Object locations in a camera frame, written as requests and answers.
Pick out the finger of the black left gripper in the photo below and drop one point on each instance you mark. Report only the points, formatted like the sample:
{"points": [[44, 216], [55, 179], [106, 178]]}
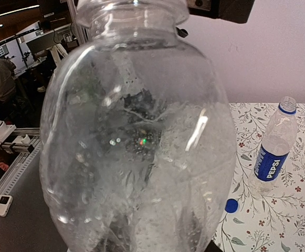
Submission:
{"points": [[235, 11]]}

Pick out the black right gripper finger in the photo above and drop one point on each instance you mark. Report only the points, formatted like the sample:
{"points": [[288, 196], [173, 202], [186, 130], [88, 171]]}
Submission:
{"points": [[212, 247]]}

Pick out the blue bottle cap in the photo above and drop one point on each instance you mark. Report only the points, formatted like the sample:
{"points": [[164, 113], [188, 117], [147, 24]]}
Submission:
{"points": [[231, 205]]}

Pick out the small clear bottle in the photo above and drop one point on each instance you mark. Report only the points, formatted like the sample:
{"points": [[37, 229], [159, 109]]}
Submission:
{"points": [[138, 142]]}

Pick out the clear bottle with blue label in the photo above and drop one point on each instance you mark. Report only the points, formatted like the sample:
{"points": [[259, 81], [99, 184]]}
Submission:
{"points": [[279, 138]]}

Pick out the floral tablecloth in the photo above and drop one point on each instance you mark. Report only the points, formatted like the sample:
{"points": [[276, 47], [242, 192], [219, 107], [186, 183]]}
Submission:
{"points": [[276, 221]]}

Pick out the aluminium front rail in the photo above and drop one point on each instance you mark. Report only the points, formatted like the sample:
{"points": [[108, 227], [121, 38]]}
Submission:
{"points": [[21, 180]]}

